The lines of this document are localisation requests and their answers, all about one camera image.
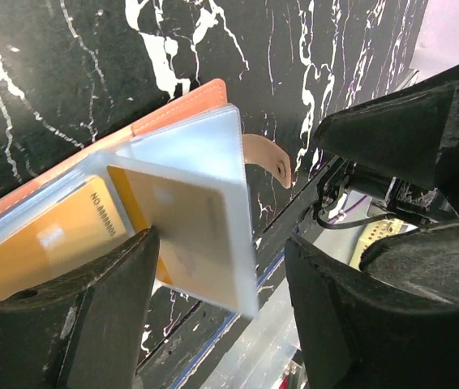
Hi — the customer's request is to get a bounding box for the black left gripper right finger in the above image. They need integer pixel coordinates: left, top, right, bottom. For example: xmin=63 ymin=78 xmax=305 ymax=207
xmin=285 ymin=235 xmax=459 ymax=388

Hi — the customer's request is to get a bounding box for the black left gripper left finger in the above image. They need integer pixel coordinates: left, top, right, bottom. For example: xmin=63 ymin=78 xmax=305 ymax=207
xmin=0 ymin=228 xmax=160 ymax=388

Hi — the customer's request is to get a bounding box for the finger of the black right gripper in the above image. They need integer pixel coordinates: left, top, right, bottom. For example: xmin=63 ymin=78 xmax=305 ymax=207
xmin=359 ymin=219 xmax=459 ymax=304
xmin=314 ymin=65 xmax=459 ymax=203

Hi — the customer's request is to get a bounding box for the gold VIP credit card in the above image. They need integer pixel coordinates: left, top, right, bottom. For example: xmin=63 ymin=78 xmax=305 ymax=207
xmin=107 ymin=164 xmax=238 ymax=310

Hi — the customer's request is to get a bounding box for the pink leather card holder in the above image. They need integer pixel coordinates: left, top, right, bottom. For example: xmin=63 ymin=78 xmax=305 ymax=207
xmin=0 ymin=79 xmax=291 ymax=317

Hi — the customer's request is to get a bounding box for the gold card in holder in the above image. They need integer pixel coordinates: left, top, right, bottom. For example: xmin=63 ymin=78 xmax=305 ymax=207
xmin=0 ymin=175 xmax=129 ymax=300

